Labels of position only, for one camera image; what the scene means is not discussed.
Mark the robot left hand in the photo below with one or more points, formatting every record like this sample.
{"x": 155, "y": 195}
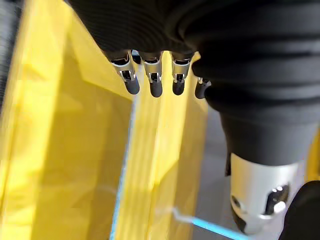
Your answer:
{"x": 250, "y": 62}

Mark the yellow metal shelf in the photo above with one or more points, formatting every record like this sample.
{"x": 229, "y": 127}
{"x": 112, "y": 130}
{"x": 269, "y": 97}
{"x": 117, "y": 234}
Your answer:
{"x": 62, "y": 150}

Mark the black ribbed part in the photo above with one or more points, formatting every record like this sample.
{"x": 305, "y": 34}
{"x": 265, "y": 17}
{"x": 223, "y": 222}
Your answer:
{"x": 8, "y": 37}

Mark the yellow shelf upright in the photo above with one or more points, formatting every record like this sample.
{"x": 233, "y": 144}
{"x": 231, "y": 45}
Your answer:
{"x": 313, "y": 160}

